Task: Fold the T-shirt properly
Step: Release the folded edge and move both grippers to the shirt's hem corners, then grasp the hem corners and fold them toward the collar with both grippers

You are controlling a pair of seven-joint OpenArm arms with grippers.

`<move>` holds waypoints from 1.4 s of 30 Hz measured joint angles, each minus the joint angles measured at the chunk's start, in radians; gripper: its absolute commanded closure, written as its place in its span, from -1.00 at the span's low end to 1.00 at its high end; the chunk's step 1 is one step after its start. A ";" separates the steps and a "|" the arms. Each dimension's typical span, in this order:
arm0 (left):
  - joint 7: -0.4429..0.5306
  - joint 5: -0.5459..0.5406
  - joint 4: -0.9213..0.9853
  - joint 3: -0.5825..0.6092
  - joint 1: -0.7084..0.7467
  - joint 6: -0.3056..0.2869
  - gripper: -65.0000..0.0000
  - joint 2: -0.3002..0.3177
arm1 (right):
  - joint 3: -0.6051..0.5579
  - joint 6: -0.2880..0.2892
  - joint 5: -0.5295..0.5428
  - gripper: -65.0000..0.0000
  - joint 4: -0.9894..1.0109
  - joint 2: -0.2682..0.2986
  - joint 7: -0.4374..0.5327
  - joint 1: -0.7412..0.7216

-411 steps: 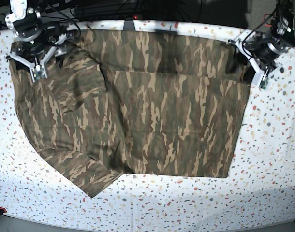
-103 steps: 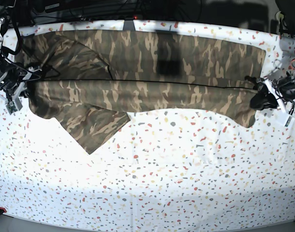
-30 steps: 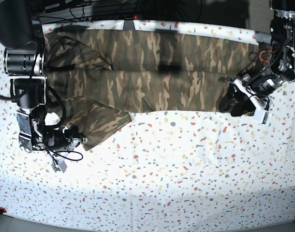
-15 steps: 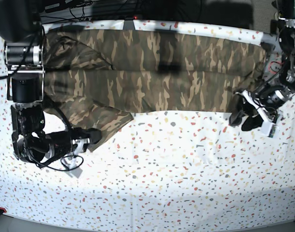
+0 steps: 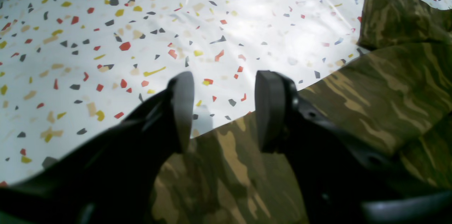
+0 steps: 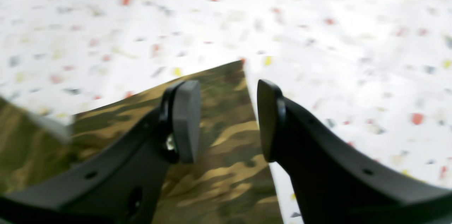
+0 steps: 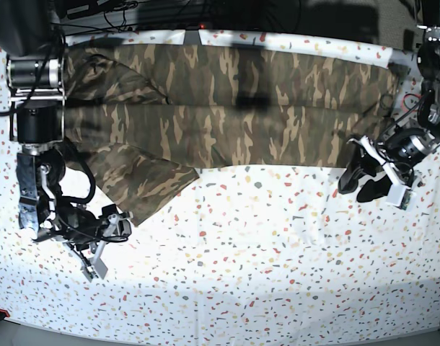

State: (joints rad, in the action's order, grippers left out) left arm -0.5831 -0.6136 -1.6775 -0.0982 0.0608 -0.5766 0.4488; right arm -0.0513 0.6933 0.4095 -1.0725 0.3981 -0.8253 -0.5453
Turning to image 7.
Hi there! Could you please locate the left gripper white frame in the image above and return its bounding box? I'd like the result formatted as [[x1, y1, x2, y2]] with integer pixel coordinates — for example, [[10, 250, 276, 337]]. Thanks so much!
[[338, 135, 424, 203]]

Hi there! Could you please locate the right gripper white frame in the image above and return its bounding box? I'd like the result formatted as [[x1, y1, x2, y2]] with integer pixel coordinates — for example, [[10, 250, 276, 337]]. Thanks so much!
[[61, 204, 132, 267]]

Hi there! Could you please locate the camouflage T-shirt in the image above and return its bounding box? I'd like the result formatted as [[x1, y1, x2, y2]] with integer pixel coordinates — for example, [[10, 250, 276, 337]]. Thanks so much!
[[65, 44, 399, 225]]

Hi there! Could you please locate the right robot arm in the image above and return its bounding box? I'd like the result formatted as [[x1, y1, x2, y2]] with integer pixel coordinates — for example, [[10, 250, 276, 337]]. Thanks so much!
[[0, 1, 131, 280]]

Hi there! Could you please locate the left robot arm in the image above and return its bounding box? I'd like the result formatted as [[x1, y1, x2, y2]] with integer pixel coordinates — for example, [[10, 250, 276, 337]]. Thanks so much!
[[338, 1, 440, 210]]

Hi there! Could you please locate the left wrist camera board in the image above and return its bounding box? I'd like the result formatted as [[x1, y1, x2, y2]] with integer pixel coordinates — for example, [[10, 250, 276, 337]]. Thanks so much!
[[386, 185, 417, 212]]

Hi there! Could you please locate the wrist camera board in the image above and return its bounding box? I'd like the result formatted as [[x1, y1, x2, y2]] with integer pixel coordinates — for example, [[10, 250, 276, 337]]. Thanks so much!
[[386, 185, 417, 212], [81, 258, 108, 282]]

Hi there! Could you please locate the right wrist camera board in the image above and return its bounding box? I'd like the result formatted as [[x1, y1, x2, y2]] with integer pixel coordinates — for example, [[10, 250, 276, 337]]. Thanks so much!
[[81, 258, 108, 282]]

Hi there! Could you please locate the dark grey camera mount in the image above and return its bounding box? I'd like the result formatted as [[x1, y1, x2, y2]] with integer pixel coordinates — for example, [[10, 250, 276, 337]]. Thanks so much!
[[183, 30, 203, 45]]

